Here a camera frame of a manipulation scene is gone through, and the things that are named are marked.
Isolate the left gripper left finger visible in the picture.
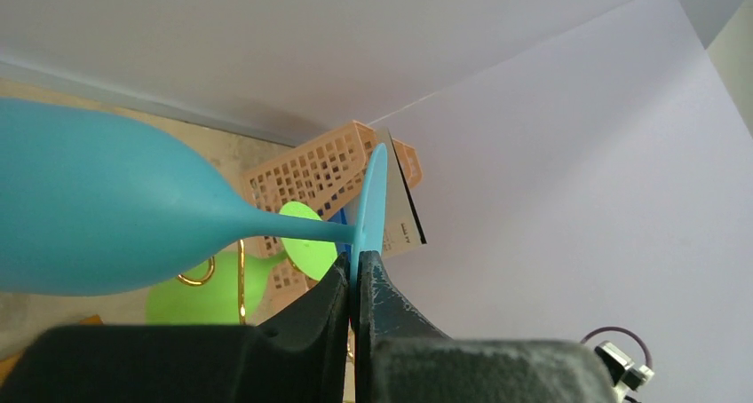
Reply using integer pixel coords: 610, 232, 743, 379
1, 255, 349, 402

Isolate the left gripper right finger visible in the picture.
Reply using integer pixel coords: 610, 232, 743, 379
355, 251, 616, 402

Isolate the green plastic goblet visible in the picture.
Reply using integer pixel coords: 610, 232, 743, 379
146, 238, 338, 325

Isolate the blue plastic goblet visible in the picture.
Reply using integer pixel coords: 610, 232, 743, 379
1, 98, 388, 296

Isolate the gold wine glass rack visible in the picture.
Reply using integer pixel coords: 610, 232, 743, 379
0, 238, 354, 383

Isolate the peach file organizer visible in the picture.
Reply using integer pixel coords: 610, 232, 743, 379
240, 122, 423, 306

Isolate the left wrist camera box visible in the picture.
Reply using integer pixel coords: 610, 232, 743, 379
594, 341, 655, 402

